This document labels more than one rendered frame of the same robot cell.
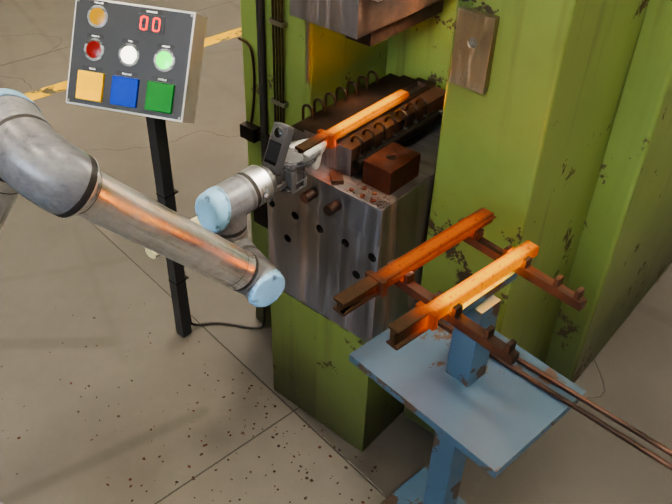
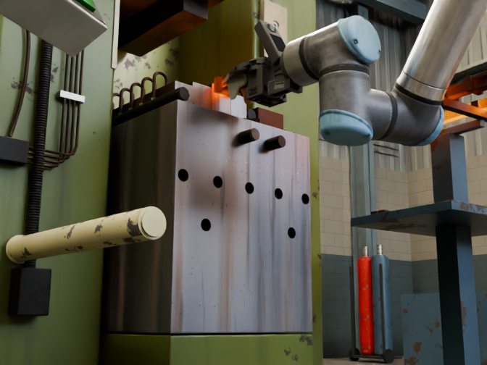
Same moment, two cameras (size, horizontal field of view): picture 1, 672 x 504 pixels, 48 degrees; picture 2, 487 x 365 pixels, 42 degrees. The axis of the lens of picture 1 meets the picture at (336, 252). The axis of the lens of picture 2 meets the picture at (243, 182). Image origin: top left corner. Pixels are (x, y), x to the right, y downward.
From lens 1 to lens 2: 239 cm
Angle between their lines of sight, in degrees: 91
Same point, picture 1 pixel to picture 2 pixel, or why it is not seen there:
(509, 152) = (302, 114)
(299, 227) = (223, 198)
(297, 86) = (96, 75)
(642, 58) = not seen: hidden behind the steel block
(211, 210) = (371, 31)
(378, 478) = not seen: outside the picture
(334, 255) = (267, 218)
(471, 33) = (275, 17)
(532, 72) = not seen: hidden behind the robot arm
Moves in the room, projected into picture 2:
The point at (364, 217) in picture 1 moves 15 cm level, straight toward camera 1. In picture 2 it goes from (295, 150) to (362, 148)
